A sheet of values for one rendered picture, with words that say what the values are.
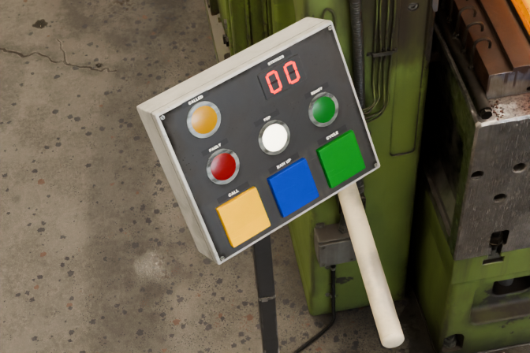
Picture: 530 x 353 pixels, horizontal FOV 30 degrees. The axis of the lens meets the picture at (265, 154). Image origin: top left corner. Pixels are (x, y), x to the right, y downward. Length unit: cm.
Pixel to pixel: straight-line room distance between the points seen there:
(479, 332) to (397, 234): 33
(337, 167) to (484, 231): 57
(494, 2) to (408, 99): 26
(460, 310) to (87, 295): 102
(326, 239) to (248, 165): 75
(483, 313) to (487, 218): 46
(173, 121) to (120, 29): 196
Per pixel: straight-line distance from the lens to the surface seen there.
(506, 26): 195
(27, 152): 314
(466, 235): 215
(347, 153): 167
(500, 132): 190
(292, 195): 163
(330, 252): 233
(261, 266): 199
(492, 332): 256
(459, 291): 235
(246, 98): 156
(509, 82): 190
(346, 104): 166
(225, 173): 157
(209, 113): 153
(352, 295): 262
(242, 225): 160
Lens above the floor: 229
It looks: 50 degrees down
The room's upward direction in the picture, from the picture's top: 4 degrees counter-clockwise
